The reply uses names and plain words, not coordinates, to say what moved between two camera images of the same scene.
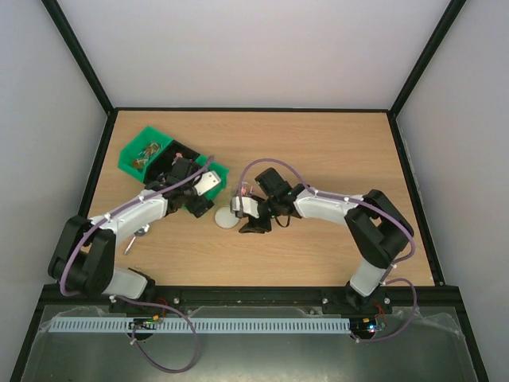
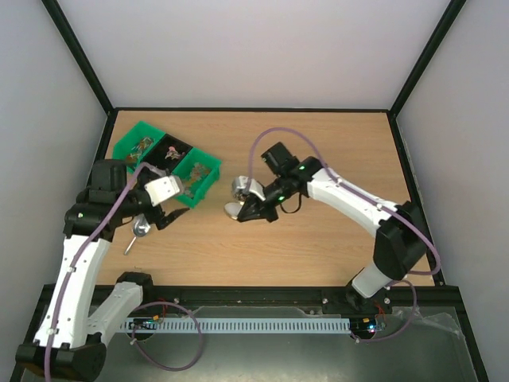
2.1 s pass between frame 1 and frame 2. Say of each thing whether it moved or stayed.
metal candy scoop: stayed
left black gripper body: moved
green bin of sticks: moved
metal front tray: stayed
